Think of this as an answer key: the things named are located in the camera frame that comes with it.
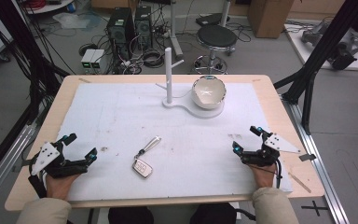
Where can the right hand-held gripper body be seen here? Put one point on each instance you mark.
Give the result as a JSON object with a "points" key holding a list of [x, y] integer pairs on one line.
{"points": [[268, 153]]}

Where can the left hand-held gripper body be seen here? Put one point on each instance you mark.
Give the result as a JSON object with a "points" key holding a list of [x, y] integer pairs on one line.
{"points": [[48, 157]]}

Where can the person's right hand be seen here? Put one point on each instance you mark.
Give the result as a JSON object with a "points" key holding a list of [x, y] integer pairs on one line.
{"points": [[264, 176]]}

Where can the person's left hand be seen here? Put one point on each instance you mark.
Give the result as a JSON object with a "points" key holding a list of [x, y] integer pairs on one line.
{"points": [[59, 186]]}

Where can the tan tape strip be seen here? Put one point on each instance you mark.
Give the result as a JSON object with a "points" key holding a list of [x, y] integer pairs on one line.
{"points": [[300, 182]]}

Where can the white bowl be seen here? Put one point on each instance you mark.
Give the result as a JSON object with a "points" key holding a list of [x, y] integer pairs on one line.
{"points": [[208, 100]]}

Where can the white foam sheet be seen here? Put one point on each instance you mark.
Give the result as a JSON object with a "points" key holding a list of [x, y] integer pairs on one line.
{"points": [[174, 137]]}

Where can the person's right leg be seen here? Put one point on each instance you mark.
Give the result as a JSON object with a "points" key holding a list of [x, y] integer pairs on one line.
{"points": [[213, 214]]}

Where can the person's leg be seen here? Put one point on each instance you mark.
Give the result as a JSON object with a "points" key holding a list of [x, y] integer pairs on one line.
{"points": [[213, 214], [130, 216]]}

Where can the person's left leg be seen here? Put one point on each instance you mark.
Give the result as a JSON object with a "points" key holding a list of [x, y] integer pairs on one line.
{"points": [[130, 216]]}

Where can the white power supply box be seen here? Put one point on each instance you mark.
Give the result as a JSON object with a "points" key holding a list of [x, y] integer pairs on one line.
{"points": [[87, 58], [98, 59]]}

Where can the white key stand with pegs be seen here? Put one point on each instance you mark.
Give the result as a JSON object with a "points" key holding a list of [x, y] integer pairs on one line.
{"points": [[168, 77]]}

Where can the black round stool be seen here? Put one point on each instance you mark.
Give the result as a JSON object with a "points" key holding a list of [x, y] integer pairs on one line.
{"points": [[216, 36]]}

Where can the cardboard box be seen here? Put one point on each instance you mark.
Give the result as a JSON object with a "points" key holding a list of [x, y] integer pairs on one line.
{"points": [[268, 17]]}

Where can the clear plastic sheet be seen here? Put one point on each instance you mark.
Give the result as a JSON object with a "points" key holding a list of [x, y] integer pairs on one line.
{"points": [[74, 21]]}

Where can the large black computer tower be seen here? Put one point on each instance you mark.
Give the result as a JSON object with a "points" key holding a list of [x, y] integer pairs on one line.
{"points": [[120, 29]]}

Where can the black flat case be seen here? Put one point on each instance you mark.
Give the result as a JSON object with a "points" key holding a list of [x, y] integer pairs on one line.
{"points": [[209, 19]]}

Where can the white desk leg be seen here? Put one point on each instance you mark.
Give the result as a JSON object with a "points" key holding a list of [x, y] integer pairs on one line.
{"points": [[225, 12], [174, 28]]}

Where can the grey robot parts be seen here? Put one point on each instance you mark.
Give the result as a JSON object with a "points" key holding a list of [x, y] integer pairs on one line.
{"points": [[349, 46]]}

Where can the round white table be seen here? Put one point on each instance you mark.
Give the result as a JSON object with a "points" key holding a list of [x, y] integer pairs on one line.
{"points": [[49, 6]]}

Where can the slim black computer tower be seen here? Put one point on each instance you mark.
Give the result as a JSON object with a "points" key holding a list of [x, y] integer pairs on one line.
{"points": [[143, 26]]}

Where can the aluminium rail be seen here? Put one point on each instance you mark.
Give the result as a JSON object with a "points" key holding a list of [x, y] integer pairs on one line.
{"points": [[318, 168], [9, 158]]}

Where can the black frame strut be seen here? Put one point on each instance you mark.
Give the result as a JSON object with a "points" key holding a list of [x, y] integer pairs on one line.
{"points": [[321, 49]]}

